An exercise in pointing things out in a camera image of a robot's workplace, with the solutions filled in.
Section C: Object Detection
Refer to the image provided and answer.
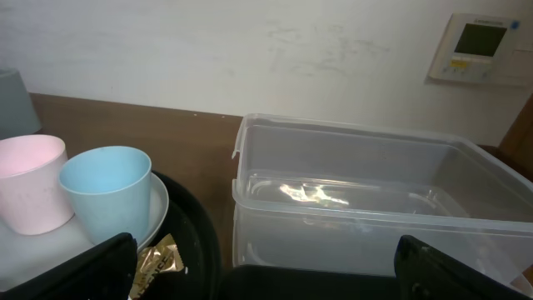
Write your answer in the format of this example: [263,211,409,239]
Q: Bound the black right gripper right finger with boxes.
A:
[394,235,529,300]

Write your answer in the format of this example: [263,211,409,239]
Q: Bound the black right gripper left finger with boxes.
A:
[1,232,137,300]

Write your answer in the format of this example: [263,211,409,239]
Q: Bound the light blue plastic cup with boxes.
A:
[58,146,152,244]

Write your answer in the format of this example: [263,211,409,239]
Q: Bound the pink plastic cup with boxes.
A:
[1,134,74,235]

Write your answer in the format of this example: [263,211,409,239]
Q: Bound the grey dishwasher rack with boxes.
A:
[0,68,42,139]

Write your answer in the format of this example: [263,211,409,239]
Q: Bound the gold foil wrapper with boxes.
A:
[128,234,185,300]

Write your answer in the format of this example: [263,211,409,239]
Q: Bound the light grey round plate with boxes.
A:
[1,174,170,292]

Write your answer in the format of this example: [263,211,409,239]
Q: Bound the black round tray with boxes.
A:
[141,172,222,300]

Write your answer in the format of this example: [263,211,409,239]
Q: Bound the clear plastic storage bin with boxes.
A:
[232,114,532,284]

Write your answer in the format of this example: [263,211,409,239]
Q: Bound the white wall control panel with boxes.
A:
[428,13,532,87]

